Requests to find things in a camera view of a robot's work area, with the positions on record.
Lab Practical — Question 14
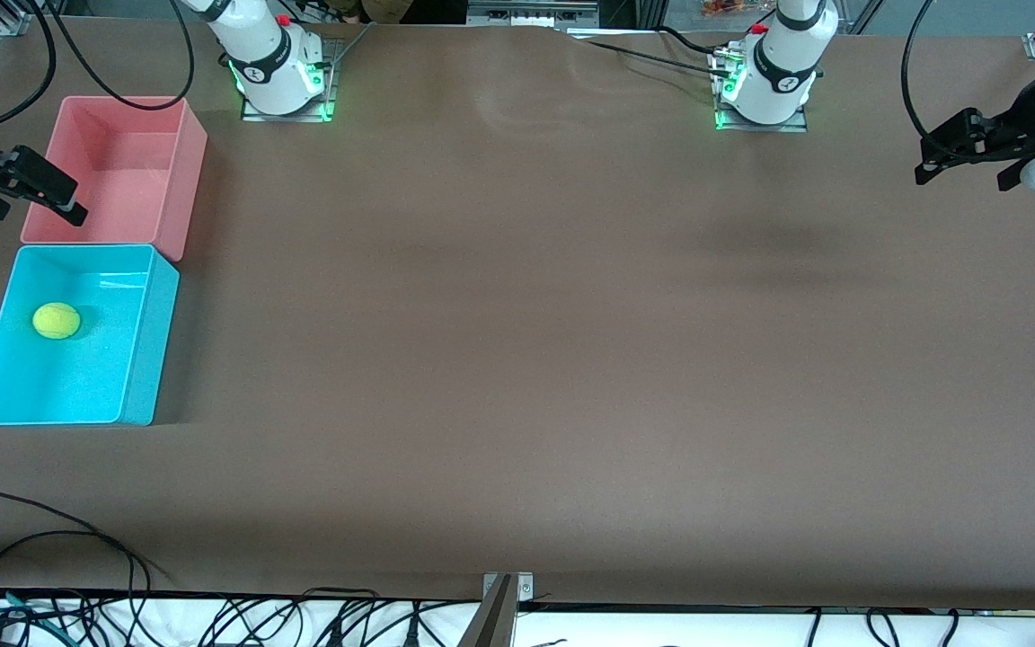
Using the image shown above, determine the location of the yellow-green tennis ball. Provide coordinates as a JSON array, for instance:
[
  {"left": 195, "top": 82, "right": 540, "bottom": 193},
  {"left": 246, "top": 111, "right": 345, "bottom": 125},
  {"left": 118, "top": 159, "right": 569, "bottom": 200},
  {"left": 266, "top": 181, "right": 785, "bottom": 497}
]
[{"left": 32, "top": 302, "right": 82, "bottom": 341}]

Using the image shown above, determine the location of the pink plastic bin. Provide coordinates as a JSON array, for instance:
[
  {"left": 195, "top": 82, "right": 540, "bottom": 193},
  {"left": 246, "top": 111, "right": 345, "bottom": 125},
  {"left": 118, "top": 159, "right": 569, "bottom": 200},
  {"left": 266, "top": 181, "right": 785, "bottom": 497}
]
[{"left": 20, "top": 95, "right": 209, "bottom": 263}]

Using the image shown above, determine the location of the blue plastic bin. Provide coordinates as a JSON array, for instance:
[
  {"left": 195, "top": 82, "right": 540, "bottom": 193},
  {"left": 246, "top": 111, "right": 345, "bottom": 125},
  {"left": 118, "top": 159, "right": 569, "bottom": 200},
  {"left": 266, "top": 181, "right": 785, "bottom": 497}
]
[{"left": 0, "top": 243, "right": 181, "bottom": 427}]

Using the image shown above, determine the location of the grey power strip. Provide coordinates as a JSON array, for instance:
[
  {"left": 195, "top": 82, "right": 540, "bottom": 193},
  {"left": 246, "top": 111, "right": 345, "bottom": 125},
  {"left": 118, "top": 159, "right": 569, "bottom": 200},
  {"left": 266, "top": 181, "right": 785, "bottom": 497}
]
[{"left": 466, "top": 0, "right": 601, "bottom": 28}]

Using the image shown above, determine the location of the dark metal beam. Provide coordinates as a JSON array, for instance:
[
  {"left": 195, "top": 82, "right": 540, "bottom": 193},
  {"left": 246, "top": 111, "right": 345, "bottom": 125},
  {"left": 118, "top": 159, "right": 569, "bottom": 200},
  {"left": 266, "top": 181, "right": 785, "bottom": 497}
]
[{"left": 459, "top": 575, "right": 518, "bottom": 647}]

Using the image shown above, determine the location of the long black looping cable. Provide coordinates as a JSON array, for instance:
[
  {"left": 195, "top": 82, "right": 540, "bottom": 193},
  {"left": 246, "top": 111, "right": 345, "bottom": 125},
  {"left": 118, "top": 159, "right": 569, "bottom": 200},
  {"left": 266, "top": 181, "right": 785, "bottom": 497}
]
[
  {"left": 40, "top": 0, "right": 196, "bottom": 113},
  {"left": 898, "top": 0, "right": 954, "bottom": 161}
]

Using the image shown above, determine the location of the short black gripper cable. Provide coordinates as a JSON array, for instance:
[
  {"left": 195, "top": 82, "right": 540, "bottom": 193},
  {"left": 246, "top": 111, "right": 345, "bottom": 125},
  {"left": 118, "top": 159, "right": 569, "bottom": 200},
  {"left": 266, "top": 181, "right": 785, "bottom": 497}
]
[{"left": 0, "top": 0, "right": 58, "bottom": 131}]

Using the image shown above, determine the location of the aluminium frame bracket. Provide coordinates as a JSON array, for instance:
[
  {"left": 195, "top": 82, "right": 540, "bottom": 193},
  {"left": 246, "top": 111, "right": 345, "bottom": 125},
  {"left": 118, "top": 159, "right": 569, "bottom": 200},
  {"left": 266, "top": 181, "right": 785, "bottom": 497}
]
[{"left": 0, "top": 0, "right": 35, "bottom": 39}]

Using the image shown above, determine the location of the thin grey cable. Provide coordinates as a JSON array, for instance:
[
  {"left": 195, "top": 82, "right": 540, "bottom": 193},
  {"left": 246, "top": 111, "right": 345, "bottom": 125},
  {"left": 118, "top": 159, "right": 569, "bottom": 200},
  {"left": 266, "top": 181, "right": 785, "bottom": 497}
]
[{"left": 329, "top": 22, "right": 376, "bottom": 68}]

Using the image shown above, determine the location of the small metal edge bracket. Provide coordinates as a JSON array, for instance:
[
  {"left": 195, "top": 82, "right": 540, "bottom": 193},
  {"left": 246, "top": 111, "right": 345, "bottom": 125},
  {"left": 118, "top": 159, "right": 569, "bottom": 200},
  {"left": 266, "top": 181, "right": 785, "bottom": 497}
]
[{"left": 483, "top": 572, "right": 535, "bottom": 605}]

